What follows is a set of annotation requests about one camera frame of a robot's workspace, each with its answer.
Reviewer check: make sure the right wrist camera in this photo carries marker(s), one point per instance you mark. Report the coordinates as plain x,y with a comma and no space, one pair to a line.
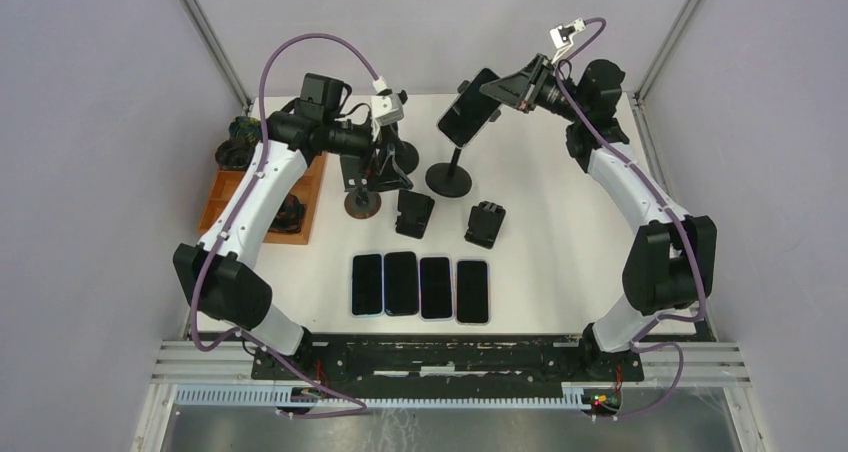
562,37

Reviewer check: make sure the dark patterned scrunchie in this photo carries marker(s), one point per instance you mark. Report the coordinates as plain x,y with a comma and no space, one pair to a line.
290,216
234,154
246,128

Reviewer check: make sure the white cable duct strip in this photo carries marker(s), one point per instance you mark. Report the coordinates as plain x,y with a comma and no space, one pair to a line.
280,396

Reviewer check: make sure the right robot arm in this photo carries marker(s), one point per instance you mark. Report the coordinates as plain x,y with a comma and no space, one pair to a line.
668,274

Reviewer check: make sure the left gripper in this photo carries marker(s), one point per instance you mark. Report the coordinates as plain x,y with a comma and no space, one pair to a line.
387,175

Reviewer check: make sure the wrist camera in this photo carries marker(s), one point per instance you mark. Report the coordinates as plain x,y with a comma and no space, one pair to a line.
562,37
386,107

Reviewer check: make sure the orange compartment tray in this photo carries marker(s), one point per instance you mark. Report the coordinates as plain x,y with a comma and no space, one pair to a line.
264,200

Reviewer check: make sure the black folding phone stand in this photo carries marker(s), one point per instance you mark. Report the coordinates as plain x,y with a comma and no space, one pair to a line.
414,213

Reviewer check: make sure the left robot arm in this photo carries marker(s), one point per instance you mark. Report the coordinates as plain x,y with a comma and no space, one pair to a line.
217,273

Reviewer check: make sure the dark patterned scrunchie right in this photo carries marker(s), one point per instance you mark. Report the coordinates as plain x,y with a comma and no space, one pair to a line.
290,216

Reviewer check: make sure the dark patterned scrunchie top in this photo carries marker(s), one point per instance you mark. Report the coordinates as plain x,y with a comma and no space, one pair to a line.
246,128

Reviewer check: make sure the white case phone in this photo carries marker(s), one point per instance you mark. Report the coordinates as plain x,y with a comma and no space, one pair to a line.
472,292
470,111

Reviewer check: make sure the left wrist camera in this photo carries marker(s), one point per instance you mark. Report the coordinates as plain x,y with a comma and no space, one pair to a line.
386,107

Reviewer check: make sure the small black phone stand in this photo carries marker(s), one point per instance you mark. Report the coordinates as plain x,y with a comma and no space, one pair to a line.
484,224

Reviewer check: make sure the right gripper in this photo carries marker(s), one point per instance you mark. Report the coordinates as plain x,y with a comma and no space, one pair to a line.
524,88

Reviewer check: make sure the black pole stand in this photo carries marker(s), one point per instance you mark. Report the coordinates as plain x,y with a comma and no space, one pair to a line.
449,179
407,154

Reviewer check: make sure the dark patterned scrunchie left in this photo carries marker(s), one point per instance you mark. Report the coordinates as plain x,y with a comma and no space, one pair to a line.
234,154

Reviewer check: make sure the black mounting base plate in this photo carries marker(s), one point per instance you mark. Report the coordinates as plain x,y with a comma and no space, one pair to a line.
465,366

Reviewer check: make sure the black case phone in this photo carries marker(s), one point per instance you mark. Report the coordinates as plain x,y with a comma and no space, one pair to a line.
401,283

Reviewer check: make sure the lavender case phone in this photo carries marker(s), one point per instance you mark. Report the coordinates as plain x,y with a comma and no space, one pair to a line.
436,292

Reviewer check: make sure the brown round base phone stand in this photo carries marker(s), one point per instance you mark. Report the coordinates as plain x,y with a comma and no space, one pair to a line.
360,202

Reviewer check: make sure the blue case phone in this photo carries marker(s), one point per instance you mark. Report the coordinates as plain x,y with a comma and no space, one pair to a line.
367,285

